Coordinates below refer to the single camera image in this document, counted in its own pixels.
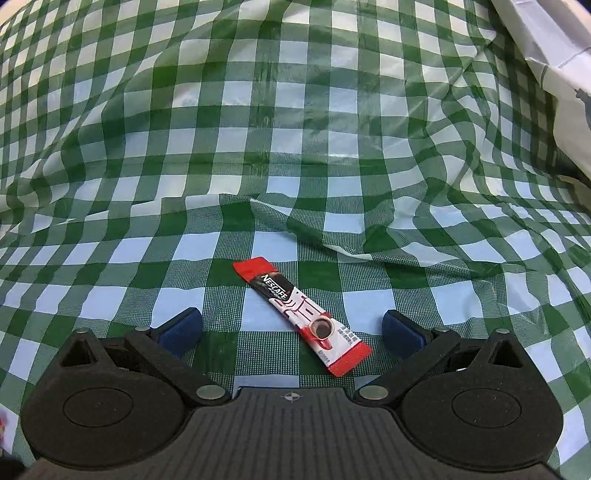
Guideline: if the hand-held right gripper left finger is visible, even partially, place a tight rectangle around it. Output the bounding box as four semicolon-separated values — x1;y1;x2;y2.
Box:
58;307;230;409

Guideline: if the white printed cloth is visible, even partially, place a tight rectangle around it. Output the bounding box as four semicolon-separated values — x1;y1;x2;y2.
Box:
489;0;591;185

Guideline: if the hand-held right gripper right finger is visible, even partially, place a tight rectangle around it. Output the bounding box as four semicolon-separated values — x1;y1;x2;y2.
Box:
353;310;532;408

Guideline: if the green checked cloth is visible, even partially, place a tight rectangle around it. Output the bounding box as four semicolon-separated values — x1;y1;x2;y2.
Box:
0;0;591;467

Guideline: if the red coffee stick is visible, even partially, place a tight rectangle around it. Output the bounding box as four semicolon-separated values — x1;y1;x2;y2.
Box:
232;257;374;378

